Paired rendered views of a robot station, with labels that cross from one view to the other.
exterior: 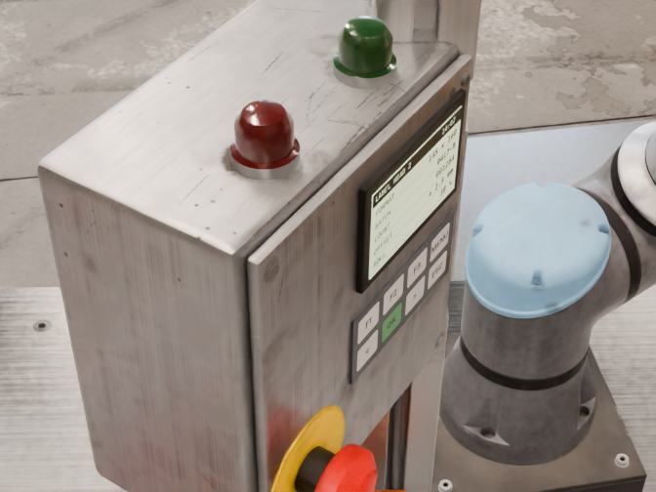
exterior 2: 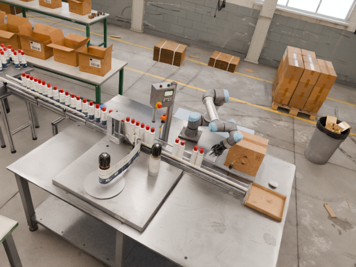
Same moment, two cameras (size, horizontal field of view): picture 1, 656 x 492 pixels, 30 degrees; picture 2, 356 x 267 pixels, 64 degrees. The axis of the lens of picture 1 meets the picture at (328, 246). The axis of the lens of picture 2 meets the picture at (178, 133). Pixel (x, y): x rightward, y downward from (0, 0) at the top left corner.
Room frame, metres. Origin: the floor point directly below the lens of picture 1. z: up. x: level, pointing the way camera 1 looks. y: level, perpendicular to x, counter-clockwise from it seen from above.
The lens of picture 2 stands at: (-1.47, -0.91, 2.57)
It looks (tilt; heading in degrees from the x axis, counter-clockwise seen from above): 37 degrees down; 21
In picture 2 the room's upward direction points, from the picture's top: 11 degrees clockwise
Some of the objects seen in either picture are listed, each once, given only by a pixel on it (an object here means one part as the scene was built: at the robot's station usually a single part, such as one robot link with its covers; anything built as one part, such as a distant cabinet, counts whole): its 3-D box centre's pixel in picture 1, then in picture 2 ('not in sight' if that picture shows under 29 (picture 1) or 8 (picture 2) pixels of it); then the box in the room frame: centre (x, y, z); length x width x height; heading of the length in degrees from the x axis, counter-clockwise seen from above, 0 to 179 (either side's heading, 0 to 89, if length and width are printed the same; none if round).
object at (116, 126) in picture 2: not in sight; (117, 126); (0.22, 0.33, 1.01); 0.14 x 0.13 x 0.26; 92
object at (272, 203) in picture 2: not in sight; (266, 200); (0.36, -1.08, 0.85); 0.30 x 0.26 x 0.04; 92
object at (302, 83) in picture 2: not in sight; (300, 81); (4.27, -0.98, 0.45); 1.20 x 0.84 x 0.89; 12
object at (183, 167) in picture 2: not in sight; (161, 152); (0.32, -0.09, 0.85); 1.65 x 0.11 x 0.05; 92
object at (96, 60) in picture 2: not in sight; (96, 56); (1.32, 1.53, 0.97); 0.51 x 0.39 x 0.37; 15
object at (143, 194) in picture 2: not in sight; (121, 176); (-0.13, 0.02, 0.86); 0.80 x 0.67 x 0.05; 92
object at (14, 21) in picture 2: not in sight; (9, 33); (1.05, 2.81, 0.97); 0.44 x 0.38 x 0.37; 15
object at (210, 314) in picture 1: (277, 268); (161, 95); (0.40, 0.02, 1.38); 0.17 x 0.10 x 0.19; 147
